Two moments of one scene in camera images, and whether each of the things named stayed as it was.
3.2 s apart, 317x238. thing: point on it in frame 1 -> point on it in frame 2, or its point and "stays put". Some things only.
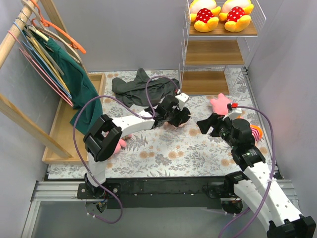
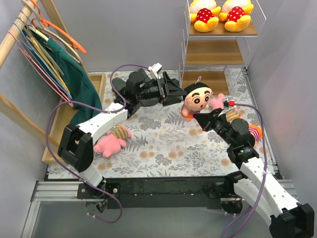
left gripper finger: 175,121 -> 172,89
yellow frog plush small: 235,12 stays put
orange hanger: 46,23 stays put
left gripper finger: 183,117 -> 174,99
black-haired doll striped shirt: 167,125 -> 197,96
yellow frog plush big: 203,13 stays put
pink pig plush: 220,104 stays put
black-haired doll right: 256,131 stays put
